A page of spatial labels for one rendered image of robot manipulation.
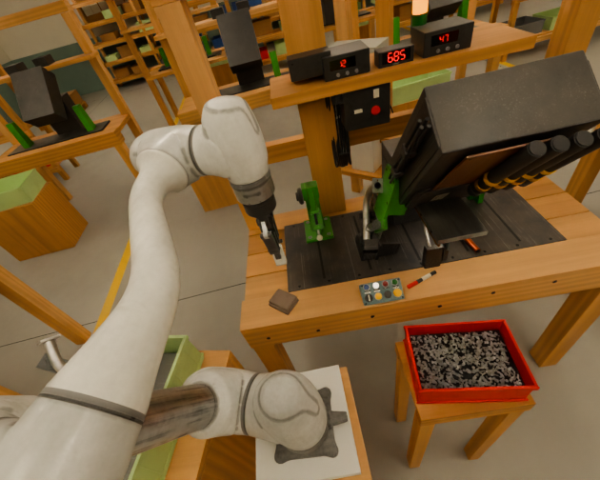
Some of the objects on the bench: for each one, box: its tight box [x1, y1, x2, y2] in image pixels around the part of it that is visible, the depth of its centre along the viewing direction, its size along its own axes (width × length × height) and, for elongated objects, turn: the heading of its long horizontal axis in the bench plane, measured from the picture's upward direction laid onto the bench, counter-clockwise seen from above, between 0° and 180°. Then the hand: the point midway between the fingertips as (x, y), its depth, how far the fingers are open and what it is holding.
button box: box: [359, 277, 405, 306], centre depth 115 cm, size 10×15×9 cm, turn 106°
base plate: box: [284, 189, 567, 292], centre depth 136 cm, size 42×110×2 cm, turn 106°
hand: (278, 254), depth 82 cm, fingers closed
